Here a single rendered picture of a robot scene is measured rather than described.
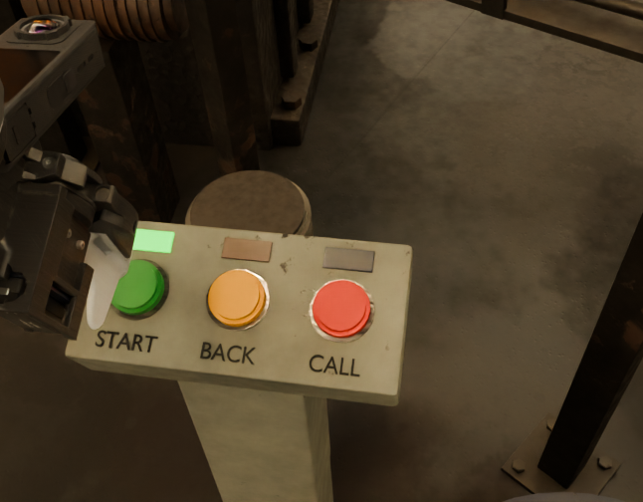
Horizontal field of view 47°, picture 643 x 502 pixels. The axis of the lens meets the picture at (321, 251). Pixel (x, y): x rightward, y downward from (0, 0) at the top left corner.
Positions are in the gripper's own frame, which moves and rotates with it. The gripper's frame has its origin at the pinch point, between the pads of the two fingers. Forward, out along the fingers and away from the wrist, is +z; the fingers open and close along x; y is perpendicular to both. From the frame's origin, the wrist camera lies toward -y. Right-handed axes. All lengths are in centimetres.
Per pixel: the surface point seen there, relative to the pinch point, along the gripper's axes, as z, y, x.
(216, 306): 5.6, 1.0, 6.1
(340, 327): 5.6, 1.5, 15.0
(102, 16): 37, -46, -26
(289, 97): 84, -64, -10
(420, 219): 85, -40, 18
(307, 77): 89, -72, -8
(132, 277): 5.6, -0.5, -0.4
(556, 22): 7.6, -25.7, 28.9
